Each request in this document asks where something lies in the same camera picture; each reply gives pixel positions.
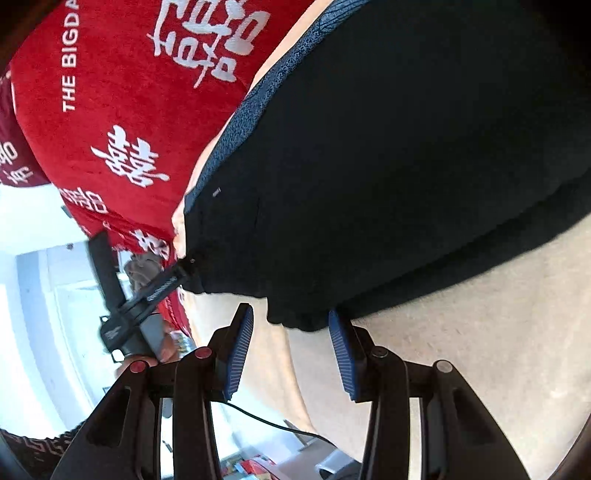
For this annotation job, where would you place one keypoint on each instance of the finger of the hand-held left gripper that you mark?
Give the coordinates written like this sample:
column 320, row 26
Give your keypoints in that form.
column 161, row 286

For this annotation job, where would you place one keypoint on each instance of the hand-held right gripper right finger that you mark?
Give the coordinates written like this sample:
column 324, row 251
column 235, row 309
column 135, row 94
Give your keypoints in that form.
column 339, row 355

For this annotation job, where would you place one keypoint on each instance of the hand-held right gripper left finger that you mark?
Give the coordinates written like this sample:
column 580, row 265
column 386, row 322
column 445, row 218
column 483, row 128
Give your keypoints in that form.
column 240, row 350

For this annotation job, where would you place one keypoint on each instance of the black pants with blue waistband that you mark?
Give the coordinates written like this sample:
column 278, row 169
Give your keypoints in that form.
column 369, row 161

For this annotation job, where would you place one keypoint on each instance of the person's left forearm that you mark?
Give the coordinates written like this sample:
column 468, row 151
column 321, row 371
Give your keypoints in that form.
column 32, row 445

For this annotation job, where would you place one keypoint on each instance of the person's left hand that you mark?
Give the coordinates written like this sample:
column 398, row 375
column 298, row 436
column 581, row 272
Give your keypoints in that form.
column 168, row 350

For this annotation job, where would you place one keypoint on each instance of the grey fuzzy cloth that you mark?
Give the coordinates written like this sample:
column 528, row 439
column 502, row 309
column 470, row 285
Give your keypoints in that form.
column 138, row 272

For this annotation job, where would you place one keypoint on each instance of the cream flower-patterned blanket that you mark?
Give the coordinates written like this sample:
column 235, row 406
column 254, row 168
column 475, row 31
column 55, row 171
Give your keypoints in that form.
column 461, row 369

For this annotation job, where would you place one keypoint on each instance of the red printed blanket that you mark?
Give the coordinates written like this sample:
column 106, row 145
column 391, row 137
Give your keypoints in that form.
column 115, row 69

